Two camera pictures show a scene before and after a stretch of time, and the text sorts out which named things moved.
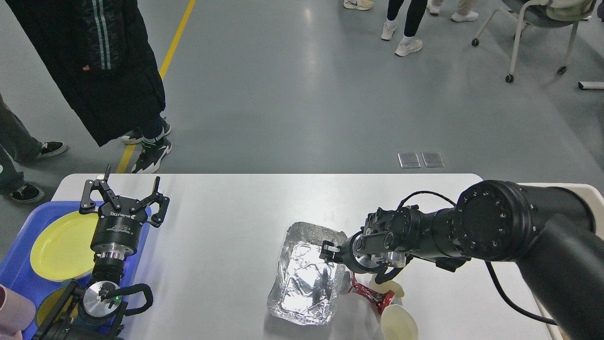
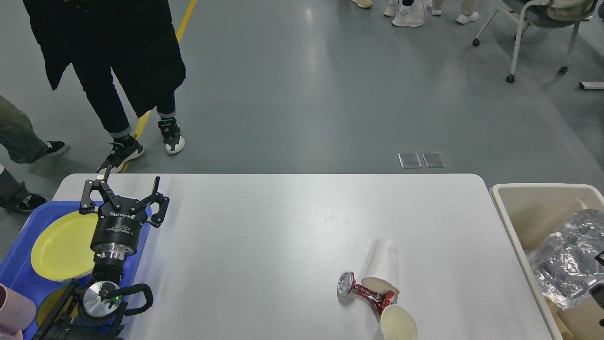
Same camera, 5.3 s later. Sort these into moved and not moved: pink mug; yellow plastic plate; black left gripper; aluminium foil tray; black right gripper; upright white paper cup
Moved: aluminium foil tray; black right gripper
Not moved: yellow plastic plate; upright white paper cup; black left gripper; pink mug
